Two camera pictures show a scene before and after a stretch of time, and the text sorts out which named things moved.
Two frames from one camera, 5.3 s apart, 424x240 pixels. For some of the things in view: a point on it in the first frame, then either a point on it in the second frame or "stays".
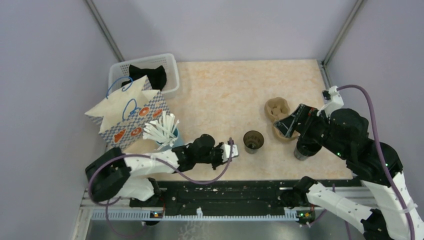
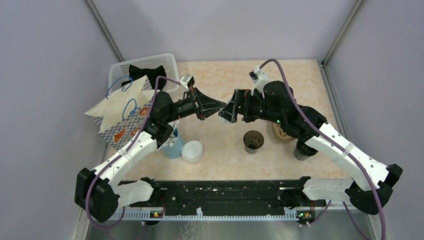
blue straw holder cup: [178, 142] stays
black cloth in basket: [156, 77] stays
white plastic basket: [119, 70] stays
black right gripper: [305, 115] to [243, 98]
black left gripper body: [214, 157] to [187, 106]
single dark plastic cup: [253, 140] stays
